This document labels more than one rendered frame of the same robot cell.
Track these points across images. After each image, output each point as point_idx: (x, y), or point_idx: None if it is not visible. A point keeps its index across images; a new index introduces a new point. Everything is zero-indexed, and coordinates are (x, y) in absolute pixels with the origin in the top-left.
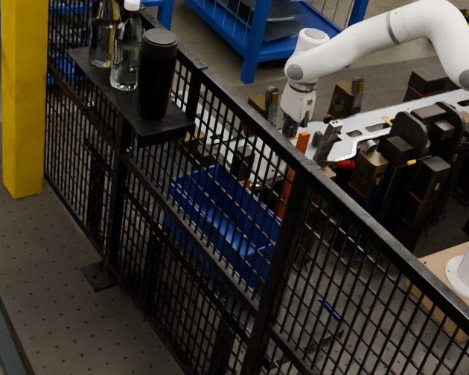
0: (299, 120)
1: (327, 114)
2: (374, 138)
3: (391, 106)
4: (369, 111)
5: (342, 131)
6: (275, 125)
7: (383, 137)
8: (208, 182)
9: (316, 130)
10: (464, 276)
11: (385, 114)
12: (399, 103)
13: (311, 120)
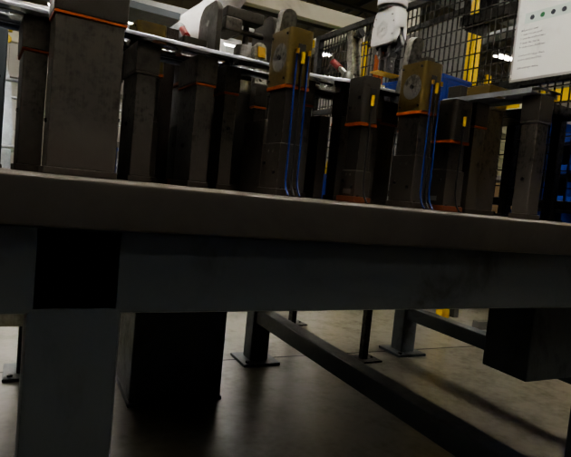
0: (382, 47)
1: (304, 96)
2: (267, 76)
3: (213, 49)
4: (257, 60)
5: (309, 78)
6: (396, 89)
7: (254, 75)
8: (445, 90)
9: (344, 82)
10: None
11: (236, 58)
12: (197, 45)
13: (349, 79)
